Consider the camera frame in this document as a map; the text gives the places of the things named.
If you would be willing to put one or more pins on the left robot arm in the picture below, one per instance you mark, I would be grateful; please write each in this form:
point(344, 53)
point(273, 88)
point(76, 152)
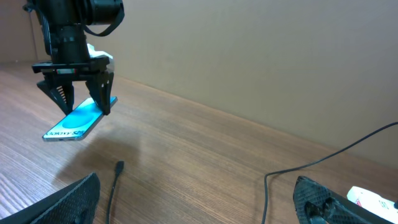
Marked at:
point(65, 25)

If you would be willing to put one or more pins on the teal screen Galaxy smartphone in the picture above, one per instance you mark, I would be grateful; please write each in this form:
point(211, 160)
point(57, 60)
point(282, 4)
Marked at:
point(76, 125)

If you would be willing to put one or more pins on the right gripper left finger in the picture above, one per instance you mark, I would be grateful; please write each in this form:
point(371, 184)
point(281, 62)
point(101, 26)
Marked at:
point(74, 204)

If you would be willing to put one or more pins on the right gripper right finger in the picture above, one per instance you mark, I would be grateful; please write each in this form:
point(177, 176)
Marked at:
point(314, 203)

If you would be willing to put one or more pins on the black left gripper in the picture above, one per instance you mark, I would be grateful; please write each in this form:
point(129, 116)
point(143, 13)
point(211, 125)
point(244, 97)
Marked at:
point(98, 83)

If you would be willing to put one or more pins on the white power strip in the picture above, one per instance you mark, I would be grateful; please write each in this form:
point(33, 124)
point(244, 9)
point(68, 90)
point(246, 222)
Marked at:
point(373, 203)

